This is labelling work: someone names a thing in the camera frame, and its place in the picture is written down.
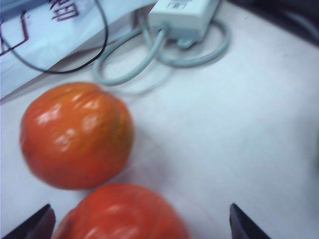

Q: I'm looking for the light grey adapter cable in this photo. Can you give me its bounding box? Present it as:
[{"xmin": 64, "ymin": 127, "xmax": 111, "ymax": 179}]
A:
[{"xmin": 93, "ymin": 18, "xmax": 231, "ymax": 87}]

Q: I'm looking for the white printed bag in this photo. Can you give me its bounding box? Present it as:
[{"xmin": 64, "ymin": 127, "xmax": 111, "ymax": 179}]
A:
[{"xmin": 0, "ymin": 0, "xmax": 160, "ymax": 103}]

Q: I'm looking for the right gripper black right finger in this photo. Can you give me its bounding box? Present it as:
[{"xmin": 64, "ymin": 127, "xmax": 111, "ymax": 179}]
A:
[{"xmin": 229, "ymin": 203, "xmax": 272, "ymax": 239}]

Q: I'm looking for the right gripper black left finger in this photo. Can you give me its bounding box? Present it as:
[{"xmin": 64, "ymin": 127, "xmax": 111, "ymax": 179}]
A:
[{"xmin": 0, "ymin": 203, "xmax": 56, "ymax": 239}]

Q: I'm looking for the shiny orange toy tangerine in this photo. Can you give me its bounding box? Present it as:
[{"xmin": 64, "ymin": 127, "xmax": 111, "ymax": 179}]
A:
[
  {"xmin": 53, "ymin": 183, "xmax": 190, "ymax": 239},
  {"xmin": 19, "ymin": 82, "xmax": 135, "ymax": 191}
]

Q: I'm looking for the white power strip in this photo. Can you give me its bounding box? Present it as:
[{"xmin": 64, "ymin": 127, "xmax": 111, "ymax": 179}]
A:
[{"xmin": 148, "ymin": 0, "xmax": 220, "ymax": 47}]

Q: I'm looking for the thin black cable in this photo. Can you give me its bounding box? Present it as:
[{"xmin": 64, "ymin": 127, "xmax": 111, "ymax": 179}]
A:
[{"xmin": 0, "ymin": 0, "xmax": 110, "ymax": 74}]

